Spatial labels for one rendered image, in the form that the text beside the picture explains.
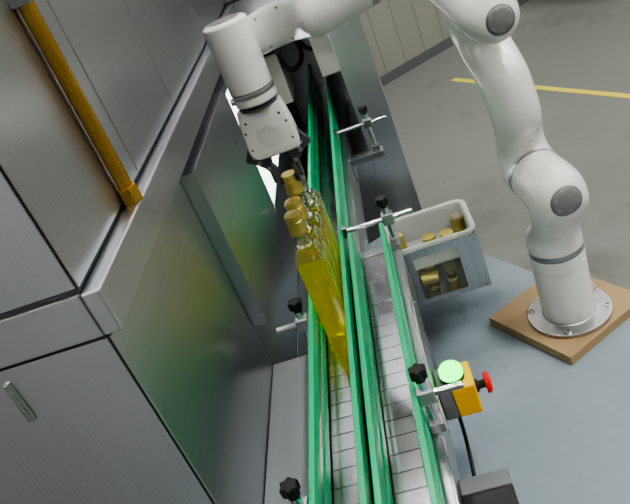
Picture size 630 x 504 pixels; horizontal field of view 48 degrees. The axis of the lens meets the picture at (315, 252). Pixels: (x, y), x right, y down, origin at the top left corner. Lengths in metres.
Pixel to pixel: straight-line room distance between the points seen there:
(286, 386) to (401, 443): 0.30
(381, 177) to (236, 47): 1.30
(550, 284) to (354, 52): 1.07
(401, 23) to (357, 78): 3.92
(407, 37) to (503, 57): 4.90
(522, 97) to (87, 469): 1.00
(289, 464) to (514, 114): 0.78
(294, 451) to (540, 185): 0.70
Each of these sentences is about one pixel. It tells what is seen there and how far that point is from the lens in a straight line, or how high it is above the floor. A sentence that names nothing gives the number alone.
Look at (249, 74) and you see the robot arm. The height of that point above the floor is 1.58.
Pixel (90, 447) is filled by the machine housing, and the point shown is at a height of 1.35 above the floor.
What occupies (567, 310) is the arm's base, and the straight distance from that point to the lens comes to 1.70.
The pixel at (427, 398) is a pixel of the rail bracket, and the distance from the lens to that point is 1.12.
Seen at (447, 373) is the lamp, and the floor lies 1.02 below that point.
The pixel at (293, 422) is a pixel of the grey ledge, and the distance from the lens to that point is 1.30.
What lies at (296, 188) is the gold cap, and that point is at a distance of 1.41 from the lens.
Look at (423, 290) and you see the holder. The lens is 1.78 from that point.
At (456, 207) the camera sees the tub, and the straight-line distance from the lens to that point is 1.86.
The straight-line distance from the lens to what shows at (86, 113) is 0.96.
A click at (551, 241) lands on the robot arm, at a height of 1.02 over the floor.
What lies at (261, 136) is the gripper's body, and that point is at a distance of 1.36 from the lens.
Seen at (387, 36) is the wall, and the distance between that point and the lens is 6.20.
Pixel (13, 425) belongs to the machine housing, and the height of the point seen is 1.42.
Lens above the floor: 1.88
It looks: 28 degrees down
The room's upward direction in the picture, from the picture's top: 23 degrees counter-clockwise
